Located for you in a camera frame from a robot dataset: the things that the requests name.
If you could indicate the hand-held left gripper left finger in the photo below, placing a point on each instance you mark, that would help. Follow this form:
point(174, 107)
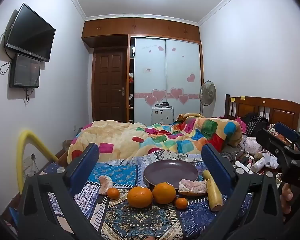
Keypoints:
point(90, 165)

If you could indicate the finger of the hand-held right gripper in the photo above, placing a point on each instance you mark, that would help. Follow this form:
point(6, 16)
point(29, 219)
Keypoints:
point(272, 143)
point(287, 131)

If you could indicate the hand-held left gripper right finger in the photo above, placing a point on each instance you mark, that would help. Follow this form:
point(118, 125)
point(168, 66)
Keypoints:
point(215, 165)

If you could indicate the small peeled pomelo piece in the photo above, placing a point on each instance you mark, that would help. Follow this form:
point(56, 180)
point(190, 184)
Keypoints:
point(105, 183)

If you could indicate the large peeled pomelo piece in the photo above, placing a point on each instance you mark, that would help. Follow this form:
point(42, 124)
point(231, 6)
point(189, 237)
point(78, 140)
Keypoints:
point(192, 187)

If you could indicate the small orange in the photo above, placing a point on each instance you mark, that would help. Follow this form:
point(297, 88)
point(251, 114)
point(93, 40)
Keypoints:
point(181, 203)
point(113, 193)

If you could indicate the purple plate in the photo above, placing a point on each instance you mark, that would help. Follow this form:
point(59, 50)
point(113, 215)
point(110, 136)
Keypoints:
point(170, 173)

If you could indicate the large orange with sticker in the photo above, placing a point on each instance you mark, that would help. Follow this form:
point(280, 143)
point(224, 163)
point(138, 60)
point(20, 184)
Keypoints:
point(140, 197)

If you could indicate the person's right hand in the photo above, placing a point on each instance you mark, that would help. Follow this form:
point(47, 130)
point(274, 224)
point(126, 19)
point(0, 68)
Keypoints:
point(286, 197)

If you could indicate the brown round object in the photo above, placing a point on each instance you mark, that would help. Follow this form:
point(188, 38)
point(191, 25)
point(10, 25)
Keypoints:
point(259, 157)

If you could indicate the pink dotted white cloth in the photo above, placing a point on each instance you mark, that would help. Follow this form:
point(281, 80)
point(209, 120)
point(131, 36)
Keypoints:
point(252, 145)

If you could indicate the wooden headboard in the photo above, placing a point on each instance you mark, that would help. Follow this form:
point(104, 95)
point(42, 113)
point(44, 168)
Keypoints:
point(280, 112)

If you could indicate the black backpack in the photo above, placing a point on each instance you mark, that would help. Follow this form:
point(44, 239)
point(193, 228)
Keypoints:
point(256, 126)

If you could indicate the white power strip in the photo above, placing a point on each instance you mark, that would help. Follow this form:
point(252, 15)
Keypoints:
point(240, 164)

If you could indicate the white bottle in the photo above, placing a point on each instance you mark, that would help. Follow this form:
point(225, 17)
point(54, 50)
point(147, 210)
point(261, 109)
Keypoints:
point(258, 165)

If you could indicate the grey paisley sheet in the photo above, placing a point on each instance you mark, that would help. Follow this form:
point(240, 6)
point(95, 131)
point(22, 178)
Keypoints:
point(165, 155)

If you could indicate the colorful patchwork blanket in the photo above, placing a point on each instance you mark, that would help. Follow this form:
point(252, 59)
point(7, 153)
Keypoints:
point(140, 140)

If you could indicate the yellow foam tube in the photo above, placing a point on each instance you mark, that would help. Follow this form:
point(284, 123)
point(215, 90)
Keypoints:
point(21, 155)

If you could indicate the standing fan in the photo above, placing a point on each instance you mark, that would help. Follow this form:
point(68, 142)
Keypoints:
point(207, 93)

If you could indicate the white hard case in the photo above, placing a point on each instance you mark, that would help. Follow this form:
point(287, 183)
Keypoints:
point(162, 116)

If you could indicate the brown wooden room door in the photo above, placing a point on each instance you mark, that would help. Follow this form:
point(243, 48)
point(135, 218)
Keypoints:
point(108, 85)

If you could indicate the pink heart stickers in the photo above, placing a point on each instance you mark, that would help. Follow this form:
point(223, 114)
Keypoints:
point(158, 94)

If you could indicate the frosted sliding wardrobe door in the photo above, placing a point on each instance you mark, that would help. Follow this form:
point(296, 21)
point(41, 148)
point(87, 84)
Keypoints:
point(183, 67)
point(150, 85)

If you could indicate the wooden wardrobe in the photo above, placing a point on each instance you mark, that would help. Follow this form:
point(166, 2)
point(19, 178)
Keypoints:
point(140, 26)

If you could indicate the small black wall monitor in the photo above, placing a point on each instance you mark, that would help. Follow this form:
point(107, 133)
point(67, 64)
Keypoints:
point(23, 71)

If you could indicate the black wall television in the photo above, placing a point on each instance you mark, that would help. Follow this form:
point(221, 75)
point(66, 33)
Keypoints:
point(30, 33)

